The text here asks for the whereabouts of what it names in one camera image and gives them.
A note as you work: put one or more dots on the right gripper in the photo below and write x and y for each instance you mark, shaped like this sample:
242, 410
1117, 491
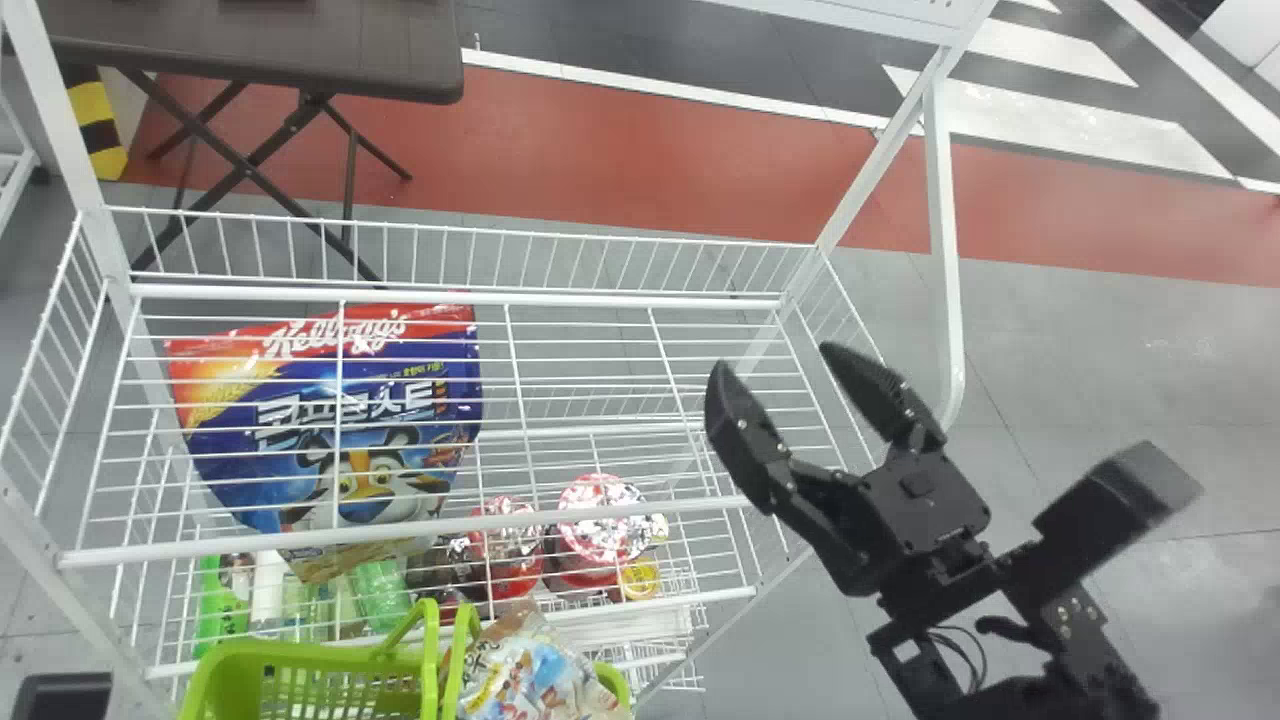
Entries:
920, 520

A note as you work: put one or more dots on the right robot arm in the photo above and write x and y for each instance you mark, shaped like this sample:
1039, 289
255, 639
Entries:
1000, 700

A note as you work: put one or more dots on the yellow can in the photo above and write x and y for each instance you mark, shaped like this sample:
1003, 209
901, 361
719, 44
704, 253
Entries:
639, 578

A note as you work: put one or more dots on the red noodle cup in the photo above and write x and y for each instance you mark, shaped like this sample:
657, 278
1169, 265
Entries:
505, 560
600, 530

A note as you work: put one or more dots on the white snack packet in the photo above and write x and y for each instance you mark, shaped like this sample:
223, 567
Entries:
530, 675

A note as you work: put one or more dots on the blue cereal bag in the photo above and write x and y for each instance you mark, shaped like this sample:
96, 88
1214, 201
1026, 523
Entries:
330, 400

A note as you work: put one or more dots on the white bottle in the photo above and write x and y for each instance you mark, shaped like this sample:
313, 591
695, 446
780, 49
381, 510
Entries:
268, 590

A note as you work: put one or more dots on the green basket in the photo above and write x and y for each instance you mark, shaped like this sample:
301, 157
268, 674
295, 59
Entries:
300, 685

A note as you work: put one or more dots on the dark folding side table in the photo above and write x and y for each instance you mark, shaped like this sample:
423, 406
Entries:
300, 40

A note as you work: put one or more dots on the yellow black striped post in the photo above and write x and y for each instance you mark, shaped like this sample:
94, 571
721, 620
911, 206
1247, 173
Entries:
98, 120

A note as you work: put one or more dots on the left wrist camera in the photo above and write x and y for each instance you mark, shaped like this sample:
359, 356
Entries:
60, 698

